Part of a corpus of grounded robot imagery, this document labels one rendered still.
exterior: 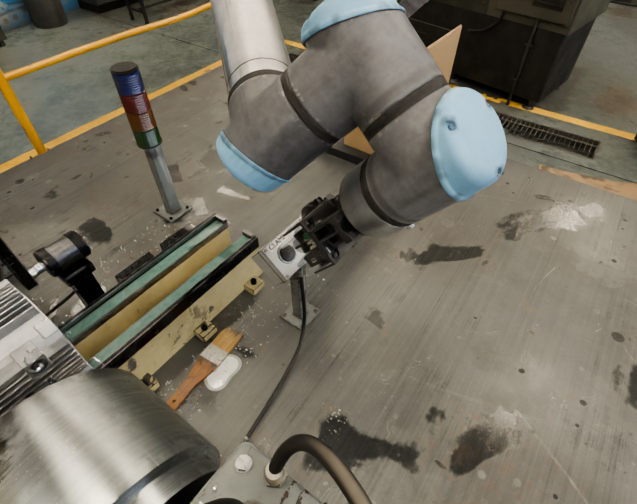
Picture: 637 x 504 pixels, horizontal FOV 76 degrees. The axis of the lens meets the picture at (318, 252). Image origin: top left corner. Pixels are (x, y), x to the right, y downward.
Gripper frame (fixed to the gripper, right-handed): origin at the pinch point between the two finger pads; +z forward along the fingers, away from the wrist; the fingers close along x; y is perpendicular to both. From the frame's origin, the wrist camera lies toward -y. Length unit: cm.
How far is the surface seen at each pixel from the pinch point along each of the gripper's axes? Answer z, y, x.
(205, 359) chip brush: 33.0, 16.3, 7.4
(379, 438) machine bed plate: 10.4, 8.0, 37.7
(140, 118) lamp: 34, -10, -44
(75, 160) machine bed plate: 89, -9, -64
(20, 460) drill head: -3.5, 43.5, -3.6
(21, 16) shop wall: 407, -170, -357
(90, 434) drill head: -4.6, 38.0, -1.0
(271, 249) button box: 5.8, 1.9, -2.3
